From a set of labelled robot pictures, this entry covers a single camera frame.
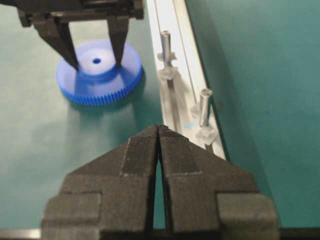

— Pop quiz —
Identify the right gripper black opposite finger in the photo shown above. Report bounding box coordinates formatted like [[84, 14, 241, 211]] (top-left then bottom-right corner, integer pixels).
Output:
[[107, 18, 129, 69]]

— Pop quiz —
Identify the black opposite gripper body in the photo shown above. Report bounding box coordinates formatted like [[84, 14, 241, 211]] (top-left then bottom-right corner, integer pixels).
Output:
[[17, 0, 145, 28]]

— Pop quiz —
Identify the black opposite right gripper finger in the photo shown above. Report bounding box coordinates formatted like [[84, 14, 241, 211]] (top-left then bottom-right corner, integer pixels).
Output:
[[34, 17, 79, 70]]

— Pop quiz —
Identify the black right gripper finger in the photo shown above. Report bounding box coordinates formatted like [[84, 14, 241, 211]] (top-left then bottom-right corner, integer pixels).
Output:
[[158, 125, 280, 240], [41, 125, 158, 240]]

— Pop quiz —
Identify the large blue plastic gear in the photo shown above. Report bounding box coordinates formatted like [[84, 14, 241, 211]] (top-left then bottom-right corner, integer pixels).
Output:
[[56, 39, 143, 106]]

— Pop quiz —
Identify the steel shaft with flat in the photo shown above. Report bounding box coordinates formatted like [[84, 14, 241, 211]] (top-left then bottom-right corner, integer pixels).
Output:
[[160, 30, 173, 67]]

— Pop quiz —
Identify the clear plastic shaft bracket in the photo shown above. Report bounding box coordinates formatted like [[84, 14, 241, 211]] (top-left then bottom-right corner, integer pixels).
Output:
[[157, 52, 178, 80]]

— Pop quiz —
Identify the silver aluminium extrusion rail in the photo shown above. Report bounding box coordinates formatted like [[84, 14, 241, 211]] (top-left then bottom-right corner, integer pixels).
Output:
[[146, 0, 226, 159]]

